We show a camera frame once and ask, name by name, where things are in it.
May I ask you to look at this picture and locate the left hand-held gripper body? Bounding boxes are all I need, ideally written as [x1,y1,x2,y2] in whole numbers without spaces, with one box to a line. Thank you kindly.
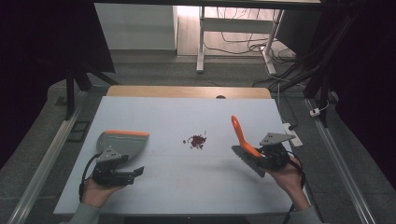
[92,146,135,188]

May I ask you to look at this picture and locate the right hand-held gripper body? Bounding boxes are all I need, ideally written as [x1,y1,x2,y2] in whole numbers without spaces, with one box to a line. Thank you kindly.
[257,133,296,172]

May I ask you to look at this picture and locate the grey dustpan with orange edge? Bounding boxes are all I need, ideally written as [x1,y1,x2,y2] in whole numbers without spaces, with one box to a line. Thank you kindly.
[96,129,150,161]

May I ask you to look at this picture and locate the orange handled grey brush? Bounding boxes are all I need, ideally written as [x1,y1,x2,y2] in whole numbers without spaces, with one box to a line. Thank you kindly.
[231,115,267,179]

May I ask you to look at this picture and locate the pile of red beans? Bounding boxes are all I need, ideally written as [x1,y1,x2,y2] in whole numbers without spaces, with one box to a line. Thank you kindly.
[182,132,208,150]

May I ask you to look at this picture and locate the person's left hand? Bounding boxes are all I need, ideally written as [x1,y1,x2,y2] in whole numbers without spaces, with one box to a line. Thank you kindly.
[81,177,126,209]

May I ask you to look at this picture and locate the person's right hand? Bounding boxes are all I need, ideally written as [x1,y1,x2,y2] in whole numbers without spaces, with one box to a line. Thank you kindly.
[264,157,313,211]

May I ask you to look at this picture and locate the white power strip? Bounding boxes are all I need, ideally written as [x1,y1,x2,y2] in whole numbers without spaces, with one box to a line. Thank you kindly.
[282,122,304,148]

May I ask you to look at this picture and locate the white table mat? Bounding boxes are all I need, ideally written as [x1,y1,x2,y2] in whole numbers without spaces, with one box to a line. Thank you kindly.
[53,95,294,217]

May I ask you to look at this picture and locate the black curtain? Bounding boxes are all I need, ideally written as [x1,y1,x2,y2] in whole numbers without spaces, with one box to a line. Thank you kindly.
[0,0,116,169]
[320,0,396,181]

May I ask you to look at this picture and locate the white cabinet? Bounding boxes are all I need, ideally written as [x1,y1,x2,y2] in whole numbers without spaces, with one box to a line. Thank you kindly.
[93,3,179,51]

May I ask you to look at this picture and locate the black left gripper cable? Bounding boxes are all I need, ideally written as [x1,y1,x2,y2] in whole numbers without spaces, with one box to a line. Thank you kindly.
[78,151,103,203]

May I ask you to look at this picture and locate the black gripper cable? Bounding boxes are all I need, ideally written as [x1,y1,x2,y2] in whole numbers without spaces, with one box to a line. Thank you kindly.
[281,151,308,224]
[78,151,103,203]

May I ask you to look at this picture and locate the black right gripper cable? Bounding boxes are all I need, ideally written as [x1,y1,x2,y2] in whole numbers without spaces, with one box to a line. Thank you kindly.
[281,151,308,224]

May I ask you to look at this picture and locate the aluminium rail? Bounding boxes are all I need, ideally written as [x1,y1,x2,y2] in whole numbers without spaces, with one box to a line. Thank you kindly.
[304,98,377,224]
[7,91,89,224]

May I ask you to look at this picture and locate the black cable bundle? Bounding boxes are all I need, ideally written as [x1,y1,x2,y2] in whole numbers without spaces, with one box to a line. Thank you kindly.
[251,12,359,92]

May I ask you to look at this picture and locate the thin dark floor cables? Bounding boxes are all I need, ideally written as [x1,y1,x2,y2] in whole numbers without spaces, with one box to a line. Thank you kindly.
[204,7,297,63]

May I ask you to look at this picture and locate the white metal desk frame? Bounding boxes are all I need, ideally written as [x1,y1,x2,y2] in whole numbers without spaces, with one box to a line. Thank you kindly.
[195,5,285,76]

